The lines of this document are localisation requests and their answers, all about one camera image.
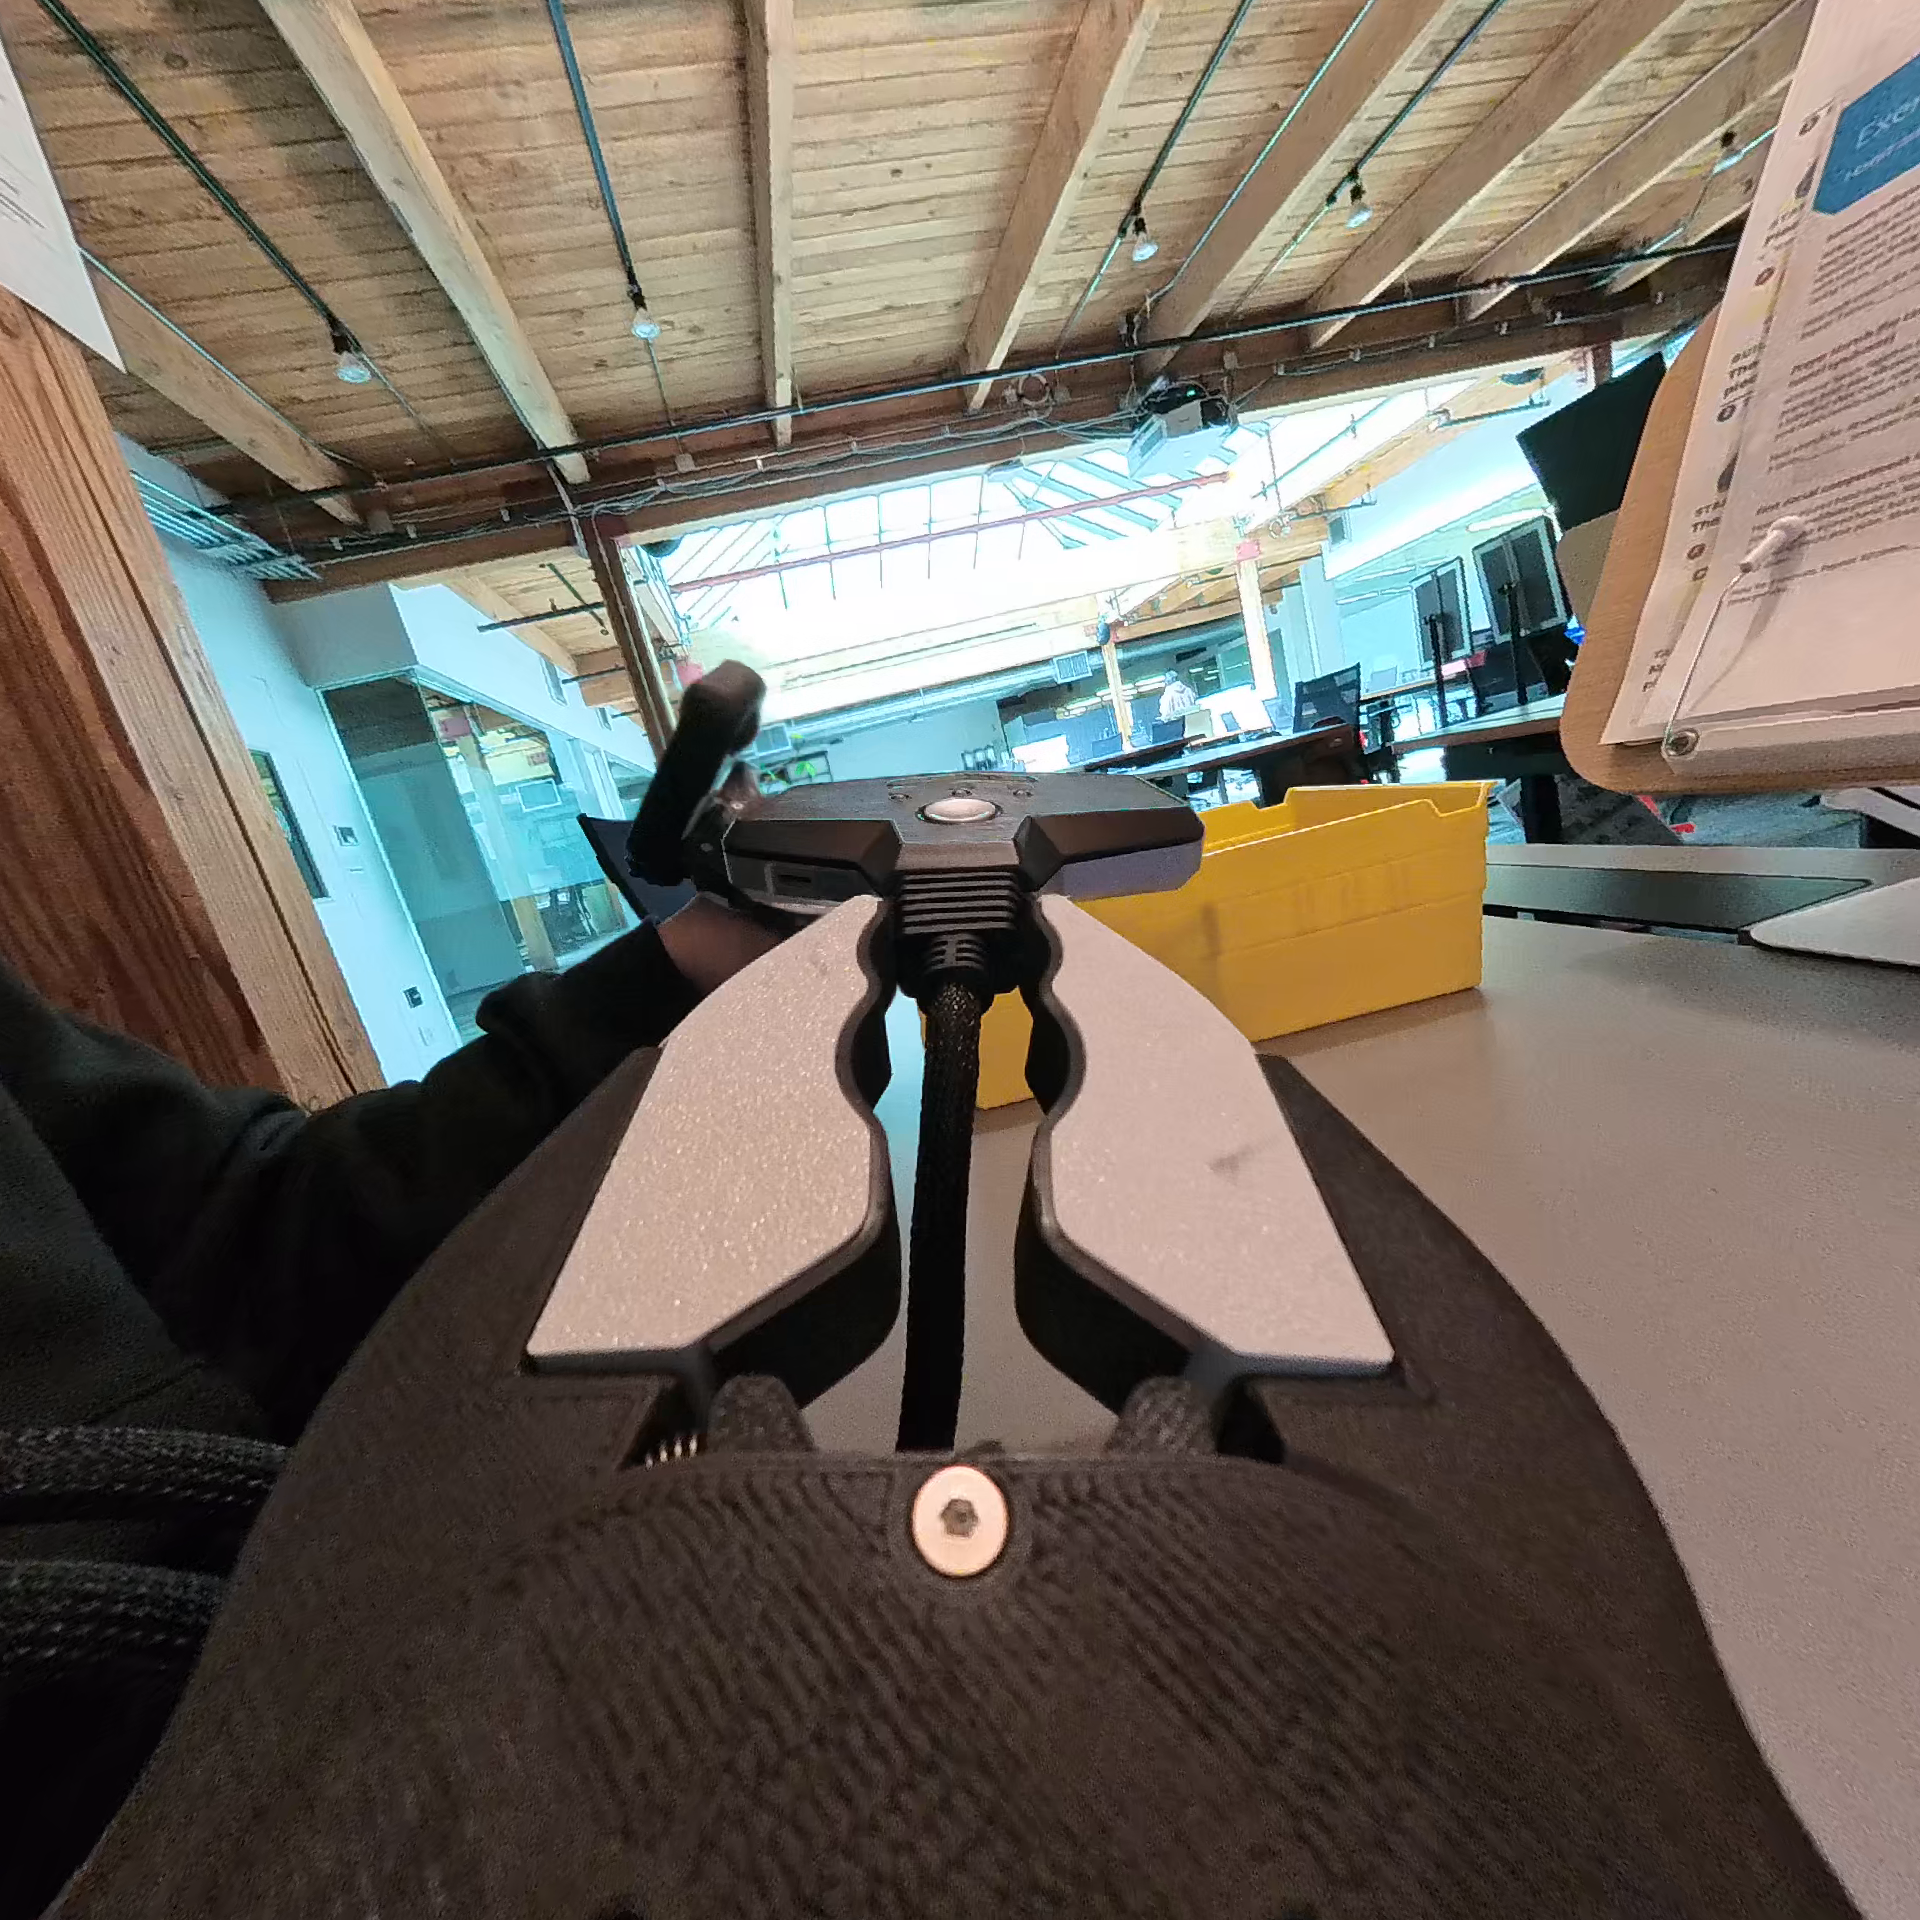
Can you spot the wooden document stand white base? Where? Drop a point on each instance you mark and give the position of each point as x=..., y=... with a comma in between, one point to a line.
x=1830, y=451

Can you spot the grey desk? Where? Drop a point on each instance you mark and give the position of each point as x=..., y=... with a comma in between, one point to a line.
x=1652, y=1200

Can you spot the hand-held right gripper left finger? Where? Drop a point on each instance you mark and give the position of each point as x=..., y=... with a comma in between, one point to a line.
x=722, y=1170

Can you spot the person's torso black hoodie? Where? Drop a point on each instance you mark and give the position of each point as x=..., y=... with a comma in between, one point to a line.
x=91, y=1275

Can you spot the black tilted panel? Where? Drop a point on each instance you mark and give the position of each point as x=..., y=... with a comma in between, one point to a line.
x=1590, y=435

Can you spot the white paper sheet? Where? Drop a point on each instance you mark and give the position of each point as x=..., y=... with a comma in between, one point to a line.
x=45, y=195

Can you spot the wooden table black legs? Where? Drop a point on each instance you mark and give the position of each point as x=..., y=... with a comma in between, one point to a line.
x=1202, y=754
x=1478, y=727

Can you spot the person's left forearm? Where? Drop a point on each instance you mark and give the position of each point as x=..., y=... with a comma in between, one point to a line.
x=452, y=1142

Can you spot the wooden door frame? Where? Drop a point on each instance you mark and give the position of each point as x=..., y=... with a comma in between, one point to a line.
x=119, y=750

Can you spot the black office chair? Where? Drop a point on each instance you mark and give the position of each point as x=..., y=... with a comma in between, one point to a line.
x=617, y=863
x=1330, y=697

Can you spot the black monitor on stand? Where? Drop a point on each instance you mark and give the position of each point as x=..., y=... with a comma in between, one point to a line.
x=1437, y=615
x=1519, y=592

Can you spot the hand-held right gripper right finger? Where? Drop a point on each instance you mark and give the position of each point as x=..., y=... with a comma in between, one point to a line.
x=1202, y=1185

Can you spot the ceiling projector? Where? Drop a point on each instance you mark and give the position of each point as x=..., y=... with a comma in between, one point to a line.
x=1179, y=435

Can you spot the yellow bin with divider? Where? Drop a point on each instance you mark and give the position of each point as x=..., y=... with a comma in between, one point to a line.
x=1319, y=902

